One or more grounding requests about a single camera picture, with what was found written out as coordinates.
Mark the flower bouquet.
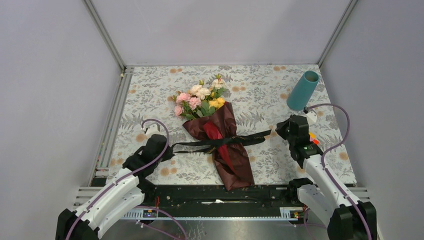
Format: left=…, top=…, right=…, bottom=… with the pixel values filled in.
left=172, top=73, right=255, bottom=191

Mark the teal cylindrical vase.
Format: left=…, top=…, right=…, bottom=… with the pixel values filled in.
left=286, top=70, right=320, bottom=111

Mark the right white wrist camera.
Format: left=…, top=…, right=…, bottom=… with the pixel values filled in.
left=303, top=108, right=318, bottom=125

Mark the black gold-lettered ribbon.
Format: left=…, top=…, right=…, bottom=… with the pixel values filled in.
left=171, top=129, right=272, bottom=154

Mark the purple cable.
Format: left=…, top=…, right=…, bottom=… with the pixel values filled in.
left=302, top=103, right=373, bottom=240
left=64, top=118, right=188, bottom=240

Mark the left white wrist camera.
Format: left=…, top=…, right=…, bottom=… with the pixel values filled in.
left=141, top=123, right=161, bottom=139

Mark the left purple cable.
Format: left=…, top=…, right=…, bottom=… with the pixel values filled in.
left=64, top=118, right=188, bottom=240

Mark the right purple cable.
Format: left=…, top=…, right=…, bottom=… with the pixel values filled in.
left=302, top=103, right=373, bottom=240

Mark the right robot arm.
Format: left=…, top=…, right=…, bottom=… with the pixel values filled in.
left=275, top=115, right=378, bottom=240

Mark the colourful block stack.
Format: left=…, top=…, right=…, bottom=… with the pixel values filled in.
left=309, top=132, right=320, bottom=145

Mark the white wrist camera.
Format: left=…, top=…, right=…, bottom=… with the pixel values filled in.
left=141, top=123, right=161, bottom=139
left=303, top=108, right=318, bottom=125

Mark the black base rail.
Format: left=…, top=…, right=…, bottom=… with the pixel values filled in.
left=132, top=184, right=321, bottom=220

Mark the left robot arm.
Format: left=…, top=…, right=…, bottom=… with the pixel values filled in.
left=55, top=134, right=173, bottom=240

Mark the floral patterned table mat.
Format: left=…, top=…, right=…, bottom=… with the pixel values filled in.
left=105, top=64, right=357, bottom=186

